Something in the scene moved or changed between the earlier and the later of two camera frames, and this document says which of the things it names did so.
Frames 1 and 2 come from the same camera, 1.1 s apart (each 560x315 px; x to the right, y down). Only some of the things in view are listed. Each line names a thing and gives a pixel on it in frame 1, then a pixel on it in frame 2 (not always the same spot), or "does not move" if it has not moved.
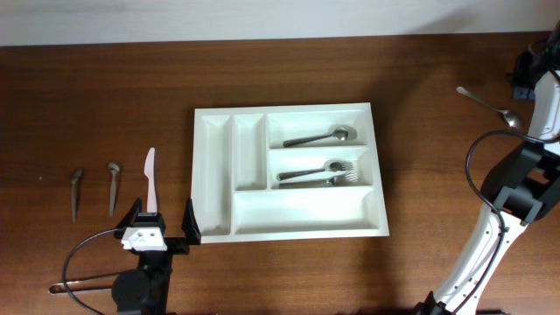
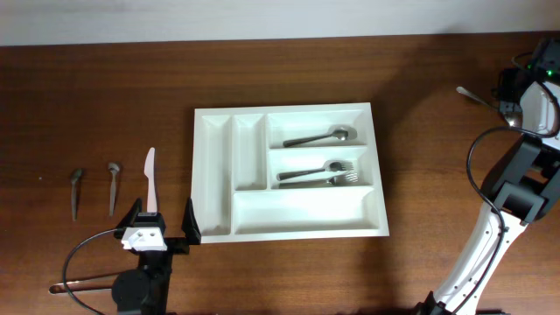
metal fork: [349, 178] does not move
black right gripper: [527, 59] → [507, 105]
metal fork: [336, 165] does not move
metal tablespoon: [345, 134] does not move
